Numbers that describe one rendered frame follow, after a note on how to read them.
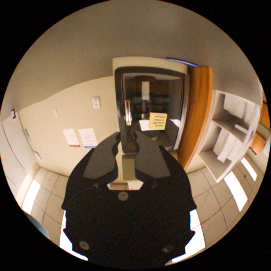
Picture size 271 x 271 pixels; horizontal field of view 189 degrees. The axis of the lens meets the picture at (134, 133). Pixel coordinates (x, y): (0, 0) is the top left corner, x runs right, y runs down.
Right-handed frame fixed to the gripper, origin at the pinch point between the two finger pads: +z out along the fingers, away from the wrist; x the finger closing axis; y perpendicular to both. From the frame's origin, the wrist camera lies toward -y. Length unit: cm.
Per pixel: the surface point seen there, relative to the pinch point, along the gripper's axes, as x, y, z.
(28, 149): -284, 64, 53
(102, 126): -30, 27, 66
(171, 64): 18.0, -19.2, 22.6
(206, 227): 117, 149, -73
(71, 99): -62, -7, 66
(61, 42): -13.2, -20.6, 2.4
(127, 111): -0.4, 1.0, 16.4
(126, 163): -2.7, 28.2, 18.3
